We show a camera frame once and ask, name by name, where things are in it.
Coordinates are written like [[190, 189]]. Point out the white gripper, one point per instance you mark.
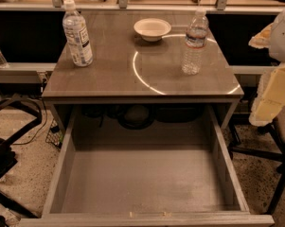
[[283, 40]]

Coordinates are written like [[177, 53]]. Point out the labelled clear plastic bottle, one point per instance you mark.
[[75, 30]]

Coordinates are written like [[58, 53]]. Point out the clear plastic water bottle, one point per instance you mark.
[[195, 42]]

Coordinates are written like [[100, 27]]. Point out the white paper bowl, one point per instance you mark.
[[152, 29]]

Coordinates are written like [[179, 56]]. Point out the grey wooden cabinet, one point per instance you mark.
[[127, 69]]

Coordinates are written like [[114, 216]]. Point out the open grey drawer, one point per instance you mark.
[[168, 175]]

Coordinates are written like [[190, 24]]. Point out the black chair base left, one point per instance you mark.
[[7, 156]]

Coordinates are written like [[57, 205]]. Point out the black wire basket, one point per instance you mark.
[[54, 135]]

